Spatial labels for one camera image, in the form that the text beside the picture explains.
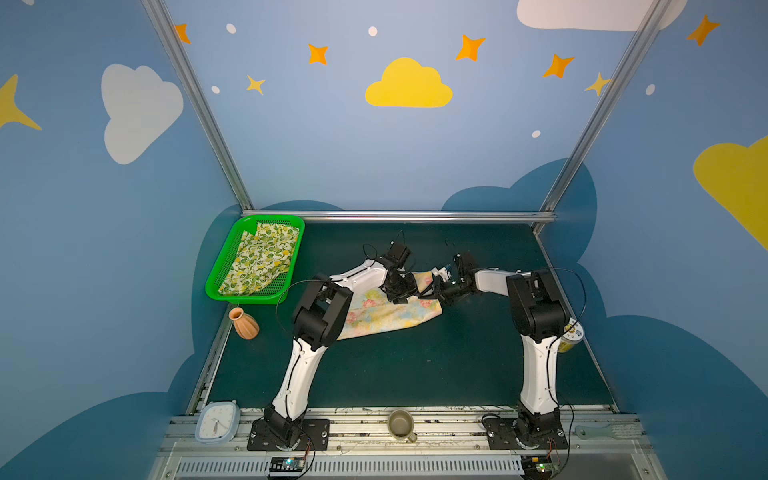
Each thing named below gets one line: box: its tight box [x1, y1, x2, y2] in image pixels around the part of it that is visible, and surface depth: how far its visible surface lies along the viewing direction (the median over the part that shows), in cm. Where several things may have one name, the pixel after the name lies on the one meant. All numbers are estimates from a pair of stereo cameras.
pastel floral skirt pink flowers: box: [337, 271, 443, 341], surface depth 97 cm
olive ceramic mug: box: [387, 408, 417, 443], surface depth 76 cm
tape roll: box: [558, 317, 584, 353], surface depth 86 cm
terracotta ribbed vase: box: [228, 307, 260, 341], surface depth 86 cm
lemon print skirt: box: [218, 222, 299, 295], surface depth 109 cm
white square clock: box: [194, 400, 241, 444], surface depth 75 cm
